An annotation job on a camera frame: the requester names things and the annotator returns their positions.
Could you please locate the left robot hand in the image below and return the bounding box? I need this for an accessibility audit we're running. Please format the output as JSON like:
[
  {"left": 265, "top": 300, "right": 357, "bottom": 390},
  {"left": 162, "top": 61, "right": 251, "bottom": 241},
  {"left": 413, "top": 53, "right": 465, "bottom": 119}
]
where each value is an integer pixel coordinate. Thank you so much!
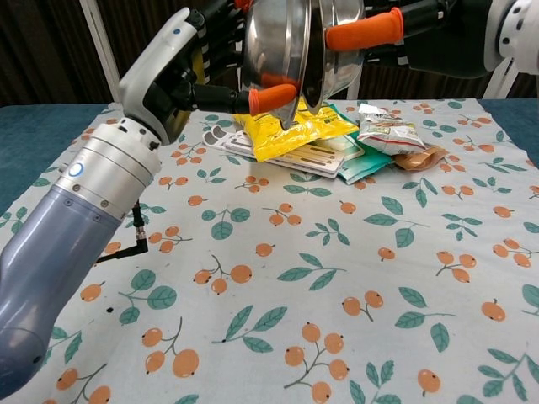
[{"left": 117, "top": 0, "right": 302, "bottom": 146}]

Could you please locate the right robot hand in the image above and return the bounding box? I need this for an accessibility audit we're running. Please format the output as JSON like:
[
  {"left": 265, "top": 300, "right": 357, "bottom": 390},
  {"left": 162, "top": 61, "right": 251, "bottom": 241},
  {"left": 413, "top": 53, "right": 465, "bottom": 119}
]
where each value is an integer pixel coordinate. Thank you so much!
[{"left": 324, "top": 0, "right": 494, "bottom": 79}]

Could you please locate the stainless steel bowl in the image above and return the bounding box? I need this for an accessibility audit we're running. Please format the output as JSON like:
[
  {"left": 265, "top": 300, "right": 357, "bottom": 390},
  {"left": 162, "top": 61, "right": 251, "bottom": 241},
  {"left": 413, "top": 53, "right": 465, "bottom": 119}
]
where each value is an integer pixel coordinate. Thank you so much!
[
  {"left": 305, "top": 0, "right": 366, "bottom": 115},
  {"left": 241, "top": 0, "right": 315, "bottom": 130}
]

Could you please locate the white silver snack bag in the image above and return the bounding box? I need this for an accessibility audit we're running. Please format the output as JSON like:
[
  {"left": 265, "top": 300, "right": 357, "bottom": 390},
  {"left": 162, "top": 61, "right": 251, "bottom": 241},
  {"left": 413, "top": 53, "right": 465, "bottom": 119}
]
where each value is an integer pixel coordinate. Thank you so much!
[{"left": 357, "top": 102, "right": 427, "bottom": 155}]

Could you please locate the dark pleated curtain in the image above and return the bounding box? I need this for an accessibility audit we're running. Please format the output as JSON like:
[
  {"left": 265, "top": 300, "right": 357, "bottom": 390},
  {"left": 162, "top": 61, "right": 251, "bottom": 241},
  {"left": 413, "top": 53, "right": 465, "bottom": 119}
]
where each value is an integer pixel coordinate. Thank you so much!
[{"left": 0, "top": 0, "right": 539, "bottom": 109}]

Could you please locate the brown snack packet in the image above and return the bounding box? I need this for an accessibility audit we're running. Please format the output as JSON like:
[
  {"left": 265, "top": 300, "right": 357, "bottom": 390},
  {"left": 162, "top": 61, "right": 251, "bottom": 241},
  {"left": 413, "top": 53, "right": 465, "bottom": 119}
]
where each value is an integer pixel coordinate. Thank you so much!
[{"left": 392, "top": 146, "right": 448, "bottom": 173}]

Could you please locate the yellow snack bag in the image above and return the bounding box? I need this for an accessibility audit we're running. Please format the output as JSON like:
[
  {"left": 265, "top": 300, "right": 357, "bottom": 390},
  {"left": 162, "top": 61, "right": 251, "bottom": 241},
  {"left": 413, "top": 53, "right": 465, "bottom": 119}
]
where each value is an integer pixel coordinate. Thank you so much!
[{"left": 231, "top": 100, "right": 360, "bottom": 162}]

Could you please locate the teal green packet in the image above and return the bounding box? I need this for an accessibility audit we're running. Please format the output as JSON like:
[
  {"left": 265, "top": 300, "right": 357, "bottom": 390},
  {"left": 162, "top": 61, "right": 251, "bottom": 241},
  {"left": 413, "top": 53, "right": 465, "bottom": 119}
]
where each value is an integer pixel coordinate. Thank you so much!
[{"left": 335, "top": 136, "right": 393, "bottom": 185}]

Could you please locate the white card blister pack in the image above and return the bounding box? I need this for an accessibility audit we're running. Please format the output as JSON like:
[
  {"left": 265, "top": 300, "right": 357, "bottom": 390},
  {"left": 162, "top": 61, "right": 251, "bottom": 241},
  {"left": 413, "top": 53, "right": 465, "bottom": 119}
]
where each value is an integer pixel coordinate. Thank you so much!
[{"left": 201, "top": 124, "right": 344, "bottom": 180}]

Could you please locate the fruit print tablecloth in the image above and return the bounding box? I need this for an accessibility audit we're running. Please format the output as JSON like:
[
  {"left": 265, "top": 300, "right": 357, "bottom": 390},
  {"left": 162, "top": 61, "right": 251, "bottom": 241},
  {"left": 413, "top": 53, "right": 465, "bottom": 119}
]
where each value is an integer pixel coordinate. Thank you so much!
[{"left": 0, "top": 98, "right": 539, "bottom": 404}]

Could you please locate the white metal frame post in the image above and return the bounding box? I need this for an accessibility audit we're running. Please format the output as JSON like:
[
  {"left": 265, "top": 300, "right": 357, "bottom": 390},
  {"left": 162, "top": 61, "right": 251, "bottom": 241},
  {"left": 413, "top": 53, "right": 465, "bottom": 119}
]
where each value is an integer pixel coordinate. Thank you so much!
[
  {"left": 78, "top": 0, "right": 127, "bottom": 103},
  {"left": 483, "top": 66, "right": 522, "bottom": 99},
  {"left": 347, "top": 75, "right": 365, "bottom": 101}
]

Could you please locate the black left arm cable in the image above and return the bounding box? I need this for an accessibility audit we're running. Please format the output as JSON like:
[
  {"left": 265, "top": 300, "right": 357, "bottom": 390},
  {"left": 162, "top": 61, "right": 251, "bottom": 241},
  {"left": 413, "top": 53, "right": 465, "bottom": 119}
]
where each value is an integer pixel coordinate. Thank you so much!
[{"left": 93, "top": 200, "right": 151, "bottom": 266}]

